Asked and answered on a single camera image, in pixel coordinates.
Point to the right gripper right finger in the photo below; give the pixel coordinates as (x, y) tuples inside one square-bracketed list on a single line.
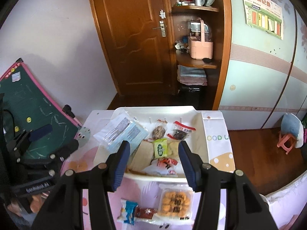
[(191, 164)]

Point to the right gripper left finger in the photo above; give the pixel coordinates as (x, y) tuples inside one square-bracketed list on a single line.
[(116, 165)]

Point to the yellow puffs clear bag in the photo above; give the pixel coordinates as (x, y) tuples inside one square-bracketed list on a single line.
[(173, 150)]

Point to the soda cracker tan pack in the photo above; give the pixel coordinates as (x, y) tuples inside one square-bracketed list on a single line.
[(142, 157)]

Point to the dark dried fruit zip bag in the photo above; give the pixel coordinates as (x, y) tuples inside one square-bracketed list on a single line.
[(180, 131)]

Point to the green small snack packet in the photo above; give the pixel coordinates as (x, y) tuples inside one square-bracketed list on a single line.
[(160, 148)]

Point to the large yellow cracker pack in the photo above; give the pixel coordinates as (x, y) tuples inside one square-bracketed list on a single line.
[(121, 128)]

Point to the orange cookie tray pack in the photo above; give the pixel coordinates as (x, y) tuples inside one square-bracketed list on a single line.
[(175, 206)]

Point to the mixed nuts clear bag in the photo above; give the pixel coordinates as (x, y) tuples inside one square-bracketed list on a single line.
[(160, 129)]

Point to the blue white snack packet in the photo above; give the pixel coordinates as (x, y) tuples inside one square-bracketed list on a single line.
[(127, 212)]

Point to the maroon snowflake snack packet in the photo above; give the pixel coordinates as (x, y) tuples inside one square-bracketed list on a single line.
[(144, 213)]

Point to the person left hand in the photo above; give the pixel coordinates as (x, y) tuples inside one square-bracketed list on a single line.
[(35, 205)]

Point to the cartoon pink purple tablecloth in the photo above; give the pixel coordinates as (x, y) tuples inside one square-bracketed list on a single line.
[(210, 141)]

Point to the pink plastic stool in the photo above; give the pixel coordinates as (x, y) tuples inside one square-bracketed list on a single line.
[(286, 142)]

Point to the folded towels stack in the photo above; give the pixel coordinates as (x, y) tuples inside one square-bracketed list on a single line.
[(191, 76)]

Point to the blue white plush cushion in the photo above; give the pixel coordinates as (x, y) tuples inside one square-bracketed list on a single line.
[(291, 124)]

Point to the brown wooden door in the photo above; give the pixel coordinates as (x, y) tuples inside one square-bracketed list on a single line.
[(139, 58)]

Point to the green chalkboard pink frame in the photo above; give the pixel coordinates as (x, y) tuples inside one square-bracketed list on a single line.
[(30, 108)]

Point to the pink handled basket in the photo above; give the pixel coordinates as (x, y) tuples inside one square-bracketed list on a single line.
[(200, 45)]

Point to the silver door handle lock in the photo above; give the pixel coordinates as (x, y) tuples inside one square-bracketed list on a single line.
[(161, 26)]

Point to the wall calendar poster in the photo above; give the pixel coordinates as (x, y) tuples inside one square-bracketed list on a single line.
[(265, 15)]

